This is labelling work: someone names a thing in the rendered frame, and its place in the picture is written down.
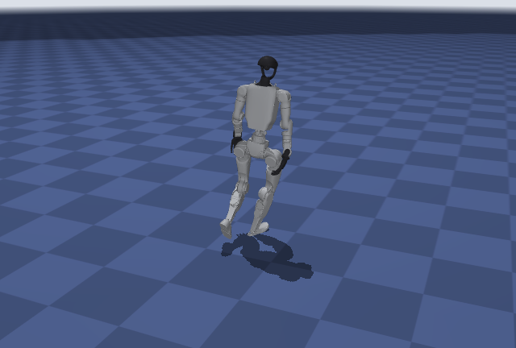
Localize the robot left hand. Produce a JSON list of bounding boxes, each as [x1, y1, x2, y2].
[[231, 131, 242, 153]]

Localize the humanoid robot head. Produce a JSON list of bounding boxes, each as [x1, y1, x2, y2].
[[255, 56, 278, 87]]

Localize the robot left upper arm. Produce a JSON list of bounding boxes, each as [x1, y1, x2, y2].
[[232, 85, 249, 121]]

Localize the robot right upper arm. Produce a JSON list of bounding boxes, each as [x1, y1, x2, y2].
[[277, 89, 291, 130]]

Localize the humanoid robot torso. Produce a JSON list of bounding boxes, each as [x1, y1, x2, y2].
[[245, 81, 280, 160]]

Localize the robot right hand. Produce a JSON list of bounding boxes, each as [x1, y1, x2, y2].
[[271, 149, 290, 176]]

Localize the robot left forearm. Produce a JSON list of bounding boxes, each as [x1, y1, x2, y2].
[[232, 112, 243, 137]]

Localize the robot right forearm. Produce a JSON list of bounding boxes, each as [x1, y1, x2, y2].
[[282, 120, 293, 157]]

